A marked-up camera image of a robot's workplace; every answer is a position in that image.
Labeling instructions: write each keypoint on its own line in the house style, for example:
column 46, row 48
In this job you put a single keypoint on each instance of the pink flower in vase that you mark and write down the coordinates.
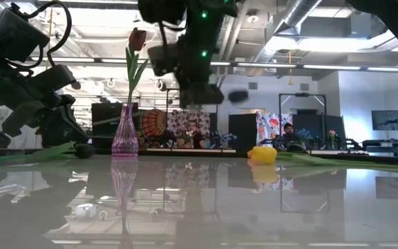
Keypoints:
column 332, row 135

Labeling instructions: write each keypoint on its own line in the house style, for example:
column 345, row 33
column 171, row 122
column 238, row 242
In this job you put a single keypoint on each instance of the person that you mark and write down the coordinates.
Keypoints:
column 289, row 133
column 195, row 133

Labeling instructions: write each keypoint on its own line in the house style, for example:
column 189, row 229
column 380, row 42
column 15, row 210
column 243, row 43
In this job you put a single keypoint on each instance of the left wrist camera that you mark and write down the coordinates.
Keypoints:
column 16, row 34

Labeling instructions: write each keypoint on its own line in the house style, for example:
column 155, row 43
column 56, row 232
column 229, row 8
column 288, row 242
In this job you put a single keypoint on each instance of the ceiling light strip row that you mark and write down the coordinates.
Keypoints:
column 264, row 64

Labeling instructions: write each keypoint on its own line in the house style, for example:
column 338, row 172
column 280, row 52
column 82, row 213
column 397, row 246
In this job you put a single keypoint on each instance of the blue flower bunch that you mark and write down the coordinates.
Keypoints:
column 303, row 134

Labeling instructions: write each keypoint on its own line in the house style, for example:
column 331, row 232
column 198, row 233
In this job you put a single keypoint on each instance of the red artificial tulip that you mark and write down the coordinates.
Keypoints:
column 84, row 151
column 137, row 39

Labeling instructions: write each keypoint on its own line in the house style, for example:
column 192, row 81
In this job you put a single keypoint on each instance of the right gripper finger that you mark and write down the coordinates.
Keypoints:
column 200, row 96
column 238, row 96

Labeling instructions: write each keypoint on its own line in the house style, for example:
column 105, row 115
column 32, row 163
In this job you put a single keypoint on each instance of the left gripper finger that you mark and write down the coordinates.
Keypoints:
column 23, row 119
column 64, row 124

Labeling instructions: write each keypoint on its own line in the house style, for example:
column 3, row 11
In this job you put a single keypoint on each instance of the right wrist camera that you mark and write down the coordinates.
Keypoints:
column 164, row 60

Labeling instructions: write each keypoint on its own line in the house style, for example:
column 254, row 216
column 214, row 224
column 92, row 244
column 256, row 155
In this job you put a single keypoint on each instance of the black cabinet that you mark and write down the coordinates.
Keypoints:
column 104, row 117

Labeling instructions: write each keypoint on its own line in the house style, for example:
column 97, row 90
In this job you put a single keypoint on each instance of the yellow artificial tulip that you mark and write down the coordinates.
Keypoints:
column 263, row 155

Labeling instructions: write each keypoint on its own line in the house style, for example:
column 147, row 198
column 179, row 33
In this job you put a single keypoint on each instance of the black aluminium table frame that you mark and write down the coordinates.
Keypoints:
column 392, row 159

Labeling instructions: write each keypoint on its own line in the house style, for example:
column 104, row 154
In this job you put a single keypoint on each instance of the wooden background table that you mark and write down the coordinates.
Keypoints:
column 192, row 150

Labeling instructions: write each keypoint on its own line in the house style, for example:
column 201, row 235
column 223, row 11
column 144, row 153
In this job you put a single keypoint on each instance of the black metal frame stand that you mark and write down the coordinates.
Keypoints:
column 302, row 94
column 167, row 100

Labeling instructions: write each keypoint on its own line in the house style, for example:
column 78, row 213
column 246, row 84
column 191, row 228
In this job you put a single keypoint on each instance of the purple glass vase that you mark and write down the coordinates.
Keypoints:
column 125, row 138

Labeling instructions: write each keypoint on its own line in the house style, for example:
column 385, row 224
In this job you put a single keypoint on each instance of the round ceiling fixture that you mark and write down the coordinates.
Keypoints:
column 253, row 17

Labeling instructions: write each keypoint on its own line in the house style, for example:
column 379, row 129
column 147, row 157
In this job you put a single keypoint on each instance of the dark workbench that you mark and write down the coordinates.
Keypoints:
column 382, row 143

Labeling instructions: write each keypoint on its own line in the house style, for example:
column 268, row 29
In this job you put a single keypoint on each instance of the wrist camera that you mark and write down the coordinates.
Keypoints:
column 164, row 60
column 16, row 34

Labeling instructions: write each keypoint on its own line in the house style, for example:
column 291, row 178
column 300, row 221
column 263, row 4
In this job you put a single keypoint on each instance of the dark wall monitor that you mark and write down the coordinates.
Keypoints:
column 389, row 120

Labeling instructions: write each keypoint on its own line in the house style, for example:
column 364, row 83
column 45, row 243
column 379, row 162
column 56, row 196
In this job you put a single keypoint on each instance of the orange mandala tapestry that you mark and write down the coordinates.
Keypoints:
column 154, row 124

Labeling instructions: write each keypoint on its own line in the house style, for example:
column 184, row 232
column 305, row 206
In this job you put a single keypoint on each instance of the dotted floral cloth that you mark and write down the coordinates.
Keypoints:
column 181, row 121

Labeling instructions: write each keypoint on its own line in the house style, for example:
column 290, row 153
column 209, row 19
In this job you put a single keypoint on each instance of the colourful flower print cloth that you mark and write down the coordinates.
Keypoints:
column 268, row 124

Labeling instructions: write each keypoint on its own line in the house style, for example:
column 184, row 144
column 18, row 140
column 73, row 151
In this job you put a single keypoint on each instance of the wide black partition panel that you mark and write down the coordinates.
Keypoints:
column 309, row 121

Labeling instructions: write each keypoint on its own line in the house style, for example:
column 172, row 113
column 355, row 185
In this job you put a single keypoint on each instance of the silver smooth ventilation duct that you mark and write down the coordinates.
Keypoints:
column 289, row 20

